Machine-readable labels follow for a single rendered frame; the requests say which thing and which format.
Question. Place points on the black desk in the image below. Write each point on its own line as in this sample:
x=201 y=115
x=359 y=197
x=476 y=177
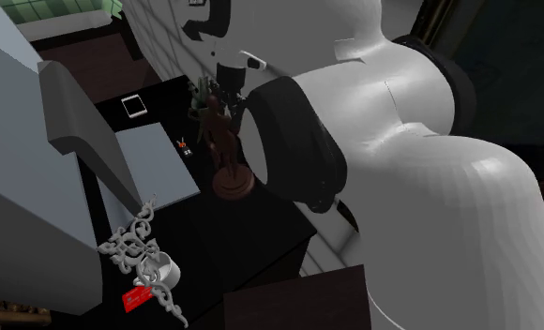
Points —
x=235 y=237

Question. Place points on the grey sofa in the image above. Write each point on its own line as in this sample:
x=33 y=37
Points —
x=20 y=182

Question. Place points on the ornate brown picture frame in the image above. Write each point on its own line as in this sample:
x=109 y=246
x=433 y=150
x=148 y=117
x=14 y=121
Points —
x=11 y=311

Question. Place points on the small orange black toy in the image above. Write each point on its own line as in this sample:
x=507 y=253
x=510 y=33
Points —
x=184 y=147

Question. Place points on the white cup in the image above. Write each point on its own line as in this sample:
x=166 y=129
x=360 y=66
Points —
x=169 y=273

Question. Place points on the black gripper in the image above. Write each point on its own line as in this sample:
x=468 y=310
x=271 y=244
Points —
x=231 y=78

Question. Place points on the dark brown robot stand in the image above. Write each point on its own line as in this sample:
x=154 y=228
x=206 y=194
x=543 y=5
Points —
x=295 y=301

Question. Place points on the brown human figure statue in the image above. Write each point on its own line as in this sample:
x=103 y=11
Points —
x=221 y=132

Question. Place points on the white ornate scroll ornament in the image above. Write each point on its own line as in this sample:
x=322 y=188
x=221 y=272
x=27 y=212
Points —
x=130 y=244

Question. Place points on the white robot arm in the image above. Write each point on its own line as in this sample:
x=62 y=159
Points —
x=427 y=192

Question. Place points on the small green plant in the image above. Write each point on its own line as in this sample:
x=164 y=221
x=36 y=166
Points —
x=202 y=93

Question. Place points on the red card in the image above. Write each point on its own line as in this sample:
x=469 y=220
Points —
x=136 y=299

